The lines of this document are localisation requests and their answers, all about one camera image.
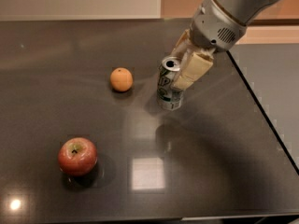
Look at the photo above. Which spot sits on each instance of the grey robot gripper body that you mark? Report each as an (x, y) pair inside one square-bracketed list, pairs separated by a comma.
[(214, 28)]

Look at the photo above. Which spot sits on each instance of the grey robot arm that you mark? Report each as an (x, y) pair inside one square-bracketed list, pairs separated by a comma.
[(244, 11)]

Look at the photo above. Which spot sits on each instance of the red apple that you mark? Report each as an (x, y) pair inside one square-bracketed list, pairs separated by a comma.
[(77, 156)]

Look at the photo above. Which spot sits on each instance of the orange fruit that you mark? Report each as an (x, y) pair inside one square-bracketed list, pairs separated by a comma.
[(121, 79)]

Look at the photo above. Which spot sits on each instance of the grey side table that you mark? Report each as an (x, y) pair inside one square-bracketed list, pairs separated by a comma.
[(272, 71)]

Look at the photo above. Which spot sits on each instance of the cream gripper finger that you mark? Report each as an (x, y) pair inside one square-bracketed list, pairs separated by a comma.
[(182, 44), (190, 65)]

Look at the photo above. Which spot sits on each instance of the silver green 7up can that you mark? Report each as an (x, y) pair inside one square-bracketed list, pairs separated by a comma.
[(168, 98)]

